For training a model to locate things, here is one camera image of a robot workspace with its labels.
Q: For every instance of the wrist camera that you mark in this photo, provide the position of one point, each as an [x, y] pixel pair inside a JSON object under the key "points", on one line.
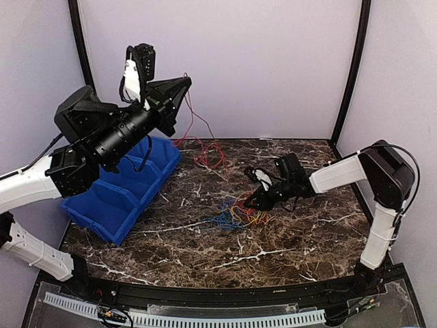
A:
{"points": [[289, 167], [144, 55]]}

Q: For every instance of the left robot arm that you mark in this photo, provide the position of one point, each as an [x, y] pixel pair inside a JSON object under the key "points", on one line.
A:
{"points": [[99, 135]]}

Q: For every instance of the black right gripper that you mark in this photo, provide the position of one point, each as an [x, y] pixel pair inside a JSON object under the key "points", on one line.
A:
{"points": [[268, 200]]}

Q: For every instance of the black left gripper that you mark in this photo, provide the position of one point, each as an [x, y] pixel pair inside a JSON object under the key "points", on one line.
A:
{"points": [[167, 106]]}

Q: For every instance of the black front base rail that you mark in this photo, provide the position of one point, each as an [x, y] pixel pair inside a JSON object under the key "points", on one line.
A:
{"points": [[333, 293]]}

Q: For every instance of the blue three-compartment plastic bin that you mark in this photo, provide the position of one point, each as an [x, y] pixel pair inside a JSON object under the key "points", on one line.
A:
{"points": [[114, 203]]}

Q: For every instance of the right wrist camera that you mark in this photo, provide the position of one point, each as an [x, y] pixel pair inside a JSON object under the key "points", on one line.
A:
{"points": [[289, 167]]}

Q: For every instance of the black enclosure frame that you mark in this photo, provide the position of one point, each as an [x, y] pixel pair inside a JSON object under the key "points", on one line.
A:
{"points": [[269, 69]]}

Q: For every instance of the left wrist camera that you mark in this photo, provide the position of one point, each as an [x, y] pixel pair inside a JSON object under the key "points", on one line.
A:
{"points": [[144, 55]]}

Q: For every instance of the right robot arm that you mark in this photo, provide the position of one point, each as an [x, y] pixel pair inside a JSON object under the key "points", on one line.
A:
{"points": [[393, 176]]}

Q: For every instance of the white slotted cable duct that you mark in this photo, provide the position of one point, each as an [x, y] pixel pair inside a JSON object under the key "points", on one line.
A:
{"points": [[172, 316]]}

